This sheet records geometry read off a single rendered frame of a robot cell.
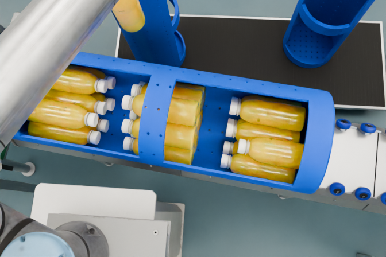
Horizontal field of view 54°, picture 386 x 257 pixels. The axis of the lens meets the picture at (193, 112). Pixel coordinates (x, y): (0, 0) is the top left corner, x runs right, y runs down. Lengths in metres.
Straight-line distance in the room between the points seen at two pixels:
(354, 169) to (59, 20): 1.04
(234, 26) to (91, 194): 1.47
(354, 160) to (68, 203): 0.85
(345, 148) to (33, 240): 0.93
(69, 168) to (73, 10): 1.88
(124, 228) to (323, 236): 1.46
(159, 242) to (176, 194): 1.24
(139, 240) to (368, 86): 1.64
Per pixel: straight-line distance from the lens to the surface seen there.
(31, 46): 0.43
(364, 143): 1.32
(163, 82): 0.98
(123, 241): 0.94
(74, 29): 0.46
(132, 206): 1.01
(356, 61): 2.29
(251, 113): 1.04
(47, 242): 0.75
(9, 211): 0.83
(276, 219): 2.16
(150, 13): 1.52
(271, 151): 1.01
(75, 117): 1.09
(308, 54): 2.21
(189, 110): 0.98
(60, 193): 1.07
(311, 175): 0.98
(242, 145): 1.02
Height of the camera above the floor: 2.14
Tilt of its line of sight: 75 degrees down
